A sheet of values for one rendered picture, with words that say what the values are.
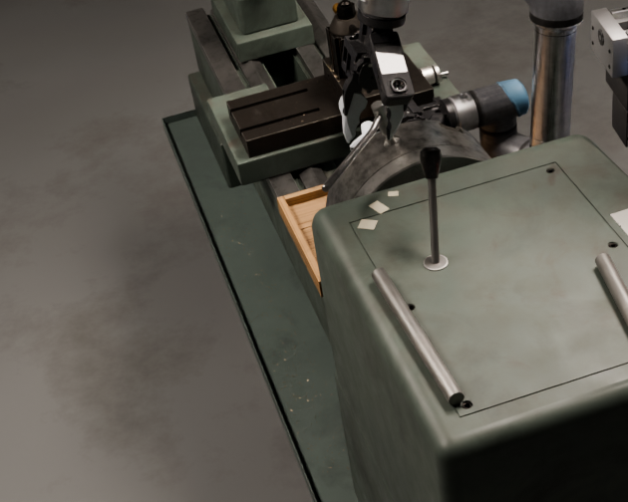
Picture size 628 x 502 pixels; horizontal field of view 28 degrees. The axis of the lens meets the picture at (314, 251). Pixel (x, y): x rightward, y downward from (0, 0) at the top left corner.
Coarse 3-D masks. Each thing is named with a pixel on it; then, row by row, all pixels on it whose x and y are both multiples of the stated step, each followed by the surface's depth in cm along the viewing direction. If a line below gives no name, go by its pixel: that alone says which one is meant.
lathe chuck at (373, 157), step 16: (400, 128) 214; (416, 128) 214; (432, 128) 214; (368, 144) 214; (400, 144) 211; (416, 144) 210; (432, 144) 210; (448, 144) 210; (464, 144) 212; (368, 160) 212; (384, 160) 209; (352, 176) 213; (368, 176) 210; (336, 192) 216; (352, 192) 211
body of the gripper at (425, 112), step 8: (432, 104) 245; (440, 104) 245; (448, 104) 242; (408, 112) 242; (416, 112) 241; (424, 112) 245; (432, 112) 244; (440, 112) 244; (448, 112) 241; (408, 120) 239; (416, 120) 239; (448, 120) 243; (456, 120) 241
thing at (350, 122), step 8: (360, 96) 187; (352, 104) 188; (360, 104) 188; (352, 112) 188; (360, 112) 189; (344, 120) 189; (352, 120) 189; (344, 128) 191; (352, 128) 190; (352, 136) 191
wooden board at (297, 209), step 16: (304, 192) 260; (320, 192) 261; (288, 208) 257; (304, 208) 260; (320, 208) 259; (288, 224) 255; (304, 224) 255; (304, 240) 248; (304, 256) 246; (320, 288) 238
